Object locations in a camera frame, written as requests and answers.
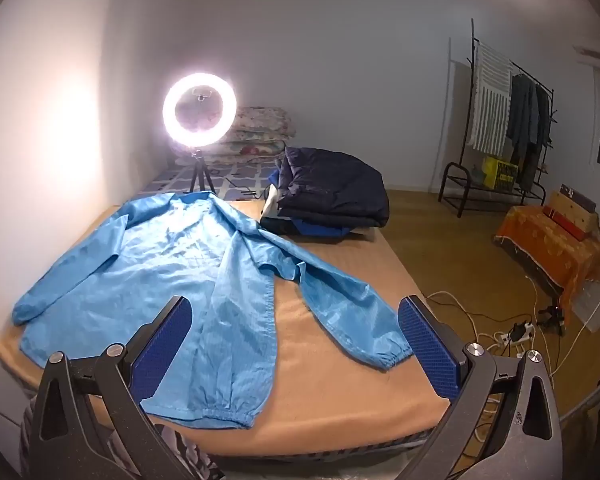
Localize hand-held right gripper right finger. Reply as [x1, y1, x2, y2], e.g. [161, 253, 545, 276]
[397, 294, 565, 480]

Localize stack of floral pillows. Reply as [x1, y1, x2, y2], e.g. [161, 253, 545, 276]
[172, 106, 297, 163]

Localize yellow crate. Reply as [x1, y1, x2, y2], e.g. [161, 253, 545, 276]
[481, 156, 520, 188]

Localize red box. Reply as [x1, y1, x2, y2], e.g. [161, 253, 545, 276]
[544, 205, 588, 241]

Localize navy folded puffer jacket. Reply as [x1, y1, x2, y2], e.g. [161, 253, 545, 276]
[272, 146, 391, 233]

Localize boxes on orange table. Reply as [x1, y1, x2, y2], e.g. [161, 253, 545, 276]
[550, 185, 600, 236]

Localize orange cloth covered table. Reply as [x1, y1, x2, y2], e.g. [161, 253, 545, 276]
[494, 204, 600, 328]

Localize white folded garment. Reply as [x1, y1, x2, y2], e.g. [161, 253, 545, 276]
[261, 187, 281, 218]

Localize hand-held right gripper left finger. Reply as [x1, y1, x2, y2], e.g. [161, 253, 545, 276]
[27, 296, 193, 480]

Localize royal blue folded garment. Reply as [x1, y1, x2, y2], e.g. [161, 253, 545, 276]
[267, 167, 353, 238]

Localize ring light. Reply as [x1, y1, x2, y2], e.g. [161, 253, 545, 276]
[162, 74, 238, 148]

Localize black clothes rack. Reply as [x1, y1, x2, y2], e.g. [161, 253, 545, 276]
[439, 19, 561, 218]

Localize white power strip with cables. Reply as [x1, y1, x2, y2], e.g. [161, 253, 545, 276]
[425, 275, 563, 376]

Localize dark hanging clothes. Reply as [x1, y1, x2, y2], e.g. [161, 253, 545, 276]
[505, 74, 553, 191]

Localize small black device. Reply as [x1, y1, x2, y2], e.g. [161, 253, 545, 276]
[537, 305, 566, 333]

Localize white striped hanging cloth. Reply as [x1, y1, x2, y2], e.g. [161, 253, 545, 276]
[470, 41, 515, 155]

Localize white plastic bag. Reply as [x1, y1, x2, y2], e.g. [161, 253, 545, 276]
[577, 280, 600, 333]

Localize black folded garment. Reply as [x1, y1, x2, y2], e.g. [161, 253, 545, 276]
[259, 212, 306, 237]

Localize light blue zip coat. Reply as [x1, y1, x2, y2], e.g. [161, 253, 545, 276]
[11, 191, 413, 431]

